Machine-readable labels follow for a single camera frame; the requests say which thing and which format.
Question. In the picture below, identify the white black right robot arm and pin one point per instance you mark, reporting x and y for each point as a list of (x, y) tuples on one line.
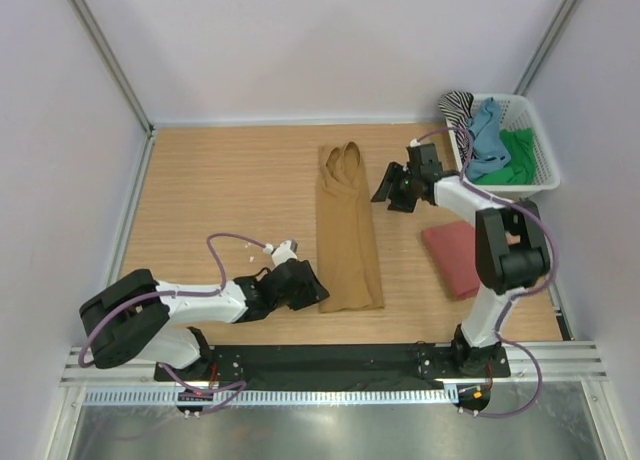
[(511, 251)]

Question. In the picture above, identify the aluminium slotted rail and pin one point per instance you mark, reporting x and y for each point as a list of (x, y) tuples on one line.
[(175, 396)]

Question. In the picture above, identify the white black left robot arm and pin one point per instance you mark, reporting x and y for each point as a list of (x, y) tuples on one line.
[(140, 317)]

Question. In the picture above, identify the white perforated plastic basket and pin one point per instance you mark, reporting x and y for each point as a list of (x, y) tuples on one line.
[(518, 113)]

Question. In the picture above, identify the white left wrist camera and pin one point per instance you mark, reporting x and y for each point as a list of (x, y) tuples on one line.
[(281, 253)]

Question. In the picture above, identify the light blue garment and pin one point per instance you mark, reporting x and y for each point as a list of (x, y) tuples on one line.
[(489, 154)]

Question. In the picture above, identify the aluminium frame post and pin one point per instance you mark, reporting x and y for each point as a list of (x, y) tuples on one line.
[(100, 42), (550, 39)]

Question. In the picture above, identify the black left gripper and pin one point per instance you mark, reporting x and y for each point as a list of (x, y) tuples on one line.
[(314, 291)]

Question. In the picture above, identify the right aluminium frame post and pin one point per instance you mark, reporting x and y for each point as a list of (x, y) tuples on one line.
[(550, 39)]

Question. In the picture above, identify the tan brown garment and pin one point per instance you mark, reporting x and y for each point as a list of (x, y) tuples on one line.
[(347, 256)]

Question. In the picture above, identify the striped black white garment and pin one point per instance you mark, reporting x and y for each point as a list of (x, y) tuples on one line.
[(455, 106)]

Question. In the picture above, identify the white paper scrap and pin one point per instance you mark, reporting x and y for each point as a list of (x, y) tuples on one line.
[(249, 247)]

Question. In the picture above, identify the left aluminium frame post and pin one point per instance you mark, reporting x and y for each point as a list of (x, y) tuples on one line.
[(100, 42)]

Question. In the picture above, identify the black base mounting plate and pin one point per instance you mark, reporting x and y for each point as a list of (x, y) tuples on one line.
[(423, 360)]

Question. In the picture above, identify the red graphic tank top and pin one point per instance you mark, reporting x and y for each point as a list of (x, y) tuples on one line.
[(452, 248)]

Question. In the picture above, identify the green garment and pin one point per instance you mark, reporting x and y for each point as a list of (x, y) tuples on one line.
[(522, 168)]

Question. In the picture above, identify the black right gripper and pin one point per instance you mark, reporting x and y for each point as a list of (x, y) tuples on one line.
[(393, 174)]

